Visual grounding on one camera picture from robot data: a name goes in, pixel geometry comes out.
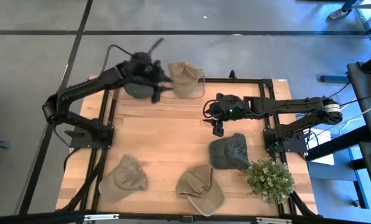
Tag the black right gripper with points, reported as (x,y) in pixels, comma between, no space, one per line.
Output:
(228,107)

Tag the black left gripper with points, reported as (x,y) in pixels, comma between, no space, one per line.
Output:
(141,68)

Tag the dark green cap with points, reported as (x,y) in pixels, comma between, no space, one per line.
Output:
(138,91)
(229,153)

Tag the tan cap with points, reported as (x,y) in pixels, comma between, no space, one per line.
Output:
(183,79)
(123,180)
(200,189)

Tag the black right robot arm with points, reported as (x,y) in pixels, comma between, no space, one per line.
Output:
(291,107)

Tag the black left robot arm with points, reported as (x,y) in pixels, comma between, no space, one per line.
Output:
(79,88)

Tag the clear plastic bin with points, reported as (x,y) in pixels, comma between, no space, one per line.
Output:
(194,98)
(118,95)

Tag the green artificial plant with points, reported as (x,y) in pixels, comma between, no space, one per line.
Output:
(270,180)

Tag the white paper box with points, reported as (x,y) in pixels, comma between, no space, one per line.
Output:
(323,152)

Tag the black support beam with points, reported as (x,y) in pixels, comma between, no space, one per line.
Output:
(337,143)

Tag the blue floor bar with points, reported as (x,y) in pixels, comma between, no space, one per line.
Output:
(332,79)

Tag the person's shoe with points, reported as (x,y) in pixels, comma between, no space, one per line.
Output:
(339,14)

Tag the person's leg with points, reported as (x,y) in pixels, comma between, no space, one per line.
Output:
(350,4)

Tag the black aluminium table frame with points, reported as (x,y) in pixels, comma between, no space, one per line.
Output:
(235,80)

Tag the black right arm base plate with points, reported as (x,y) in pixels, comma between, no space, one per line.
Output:
(292,144)

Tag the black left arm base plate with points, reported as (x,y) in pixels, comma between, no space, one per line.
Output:
(89,141)

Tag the silver metal bracket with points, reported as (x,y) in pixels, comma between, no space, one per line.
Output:
(273,220)
(101,217)

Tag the black frame crossbar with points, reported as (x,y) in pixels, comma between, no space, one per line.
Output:
(33,217)

